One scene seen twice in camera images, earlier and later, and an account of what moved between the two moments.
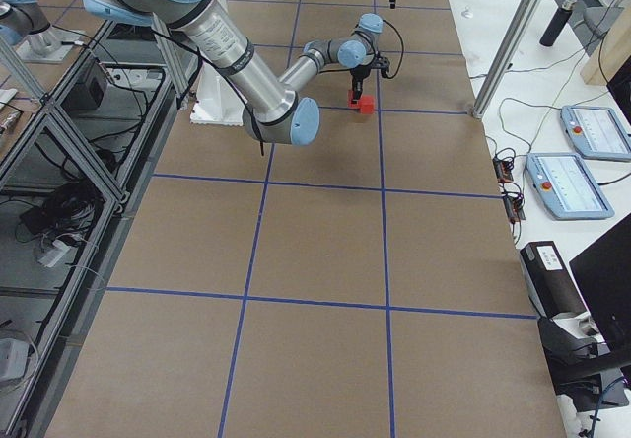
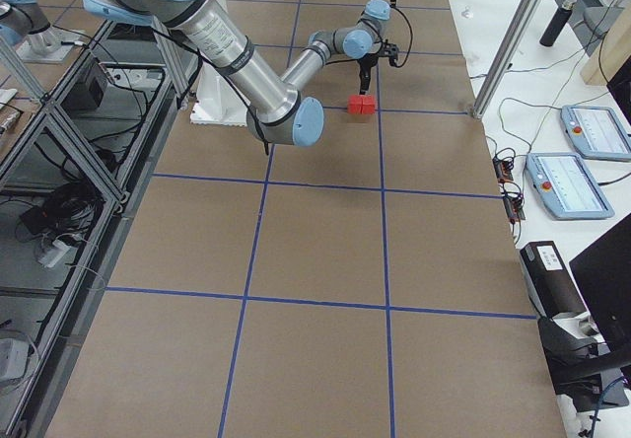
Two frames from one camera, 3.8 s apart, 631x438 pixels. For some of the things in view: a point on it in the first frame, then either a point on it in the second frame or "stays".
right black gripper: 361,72 to 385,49
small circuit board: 503,170 stays
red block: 367,105 stays
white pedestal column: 219,103 stays
